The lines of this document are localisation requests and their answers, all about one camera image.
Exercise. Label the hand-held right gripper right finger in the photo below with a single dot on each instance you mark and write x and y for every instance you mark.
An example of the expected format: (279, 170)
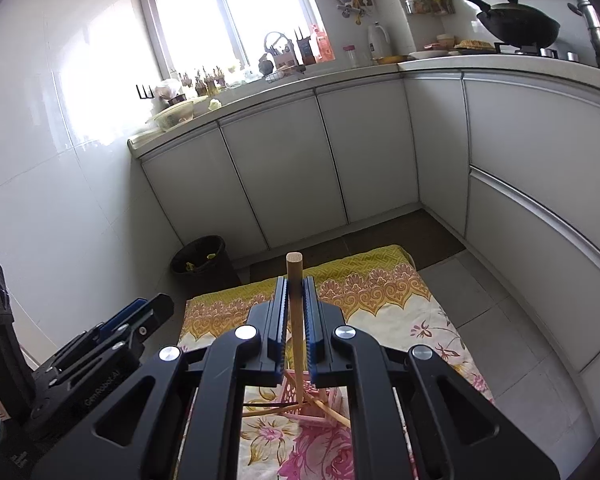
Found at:
(311, 320)

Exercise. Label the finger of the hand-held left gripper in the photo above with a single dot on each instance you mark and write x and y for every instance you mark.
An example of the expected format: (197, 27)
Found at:
(155, 310)
(127, 312)

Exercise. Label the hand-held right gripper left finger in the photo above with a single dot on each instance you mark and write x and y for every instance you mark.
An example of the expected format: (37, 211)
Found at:
(280, 320)

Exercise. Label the single round wooden chopstick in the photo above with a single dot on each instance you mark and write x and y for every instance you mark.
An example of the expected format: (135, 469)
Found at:
(294, 270)

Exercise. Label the black chopstick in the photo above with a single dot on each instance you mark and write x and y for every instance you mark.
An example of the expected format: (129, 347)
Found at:
(265, 403)

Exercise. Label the pink perforated utensil holder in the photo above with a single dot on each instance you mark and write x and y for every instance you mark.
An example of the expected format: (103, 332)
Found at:
(325, 410)

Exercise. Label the bundle of bamboo chopsticks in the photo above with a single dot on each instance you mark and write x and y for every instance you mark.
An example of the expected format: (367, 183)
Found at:
(265, 411)

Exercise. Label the black trash bin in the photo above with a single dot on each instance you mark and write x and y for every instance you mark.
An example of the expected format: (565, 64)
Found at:
(220, 272)

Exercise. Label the floral printed cloth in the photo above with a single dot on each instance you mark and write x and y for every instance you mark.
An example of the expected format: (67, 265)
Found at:
(380, 290)

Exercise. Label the dark floor mat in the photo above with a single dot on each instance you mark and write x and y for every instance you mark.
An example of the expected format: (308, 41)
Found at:
(420, 240)

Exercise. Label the white kitchen base cabinets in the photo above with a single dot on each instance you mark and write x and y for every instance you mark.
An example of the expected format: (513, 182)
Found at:
(370, 150)

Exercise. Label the glass bowl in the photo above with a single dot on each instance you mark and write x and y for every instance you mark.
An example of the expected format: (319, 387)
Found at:
(172, 116)

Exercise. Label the row of small bottles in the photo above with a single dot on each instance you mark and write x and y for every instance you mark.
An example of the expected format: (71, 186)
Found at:
(202, 82)

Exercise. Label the wooden utensil block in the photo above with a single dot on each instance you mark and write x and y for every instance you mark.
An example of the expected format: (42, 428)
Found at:
(282, 57)

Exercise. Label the clear cup with red lid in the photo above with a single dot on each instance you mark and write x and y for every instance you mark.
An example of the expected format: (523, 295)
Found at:
(350, 57)

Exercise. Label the black antenna device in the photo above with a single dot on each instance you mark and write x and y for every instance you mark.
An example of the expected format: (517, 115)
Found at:
(305, 50)

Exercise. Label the orange bottle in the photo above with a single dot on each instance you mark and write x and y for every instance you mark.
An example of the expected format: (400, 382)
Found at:
(322, 45)

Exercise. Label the white kettle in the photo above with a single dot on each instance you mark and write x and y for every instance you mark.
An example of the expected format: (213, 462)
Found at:
(380, 42)

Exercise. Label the window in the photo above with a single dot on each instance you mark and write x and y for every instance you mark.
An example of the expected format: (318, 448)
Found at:
(190, 15)

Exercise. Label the plate with food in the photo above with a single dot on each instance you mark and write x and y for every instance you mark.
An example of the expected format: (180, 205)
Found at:
(455, 49)

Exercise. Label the water pipes with valve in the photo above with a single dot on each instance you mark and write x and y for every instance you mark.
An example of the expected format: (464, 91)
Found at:
(350, 0)

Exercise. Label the gas stove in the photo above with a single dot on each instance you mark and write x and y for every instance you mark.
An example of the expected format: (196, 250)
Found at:
(535, 51)

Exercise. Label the black wok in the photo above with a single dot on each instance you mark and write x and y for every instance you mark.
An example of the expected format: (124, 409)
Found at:
(520, 25)

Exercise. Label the black wall hook rack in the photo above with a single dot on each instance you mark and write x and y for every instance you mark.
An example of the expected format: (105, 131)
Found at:
(145, 91)

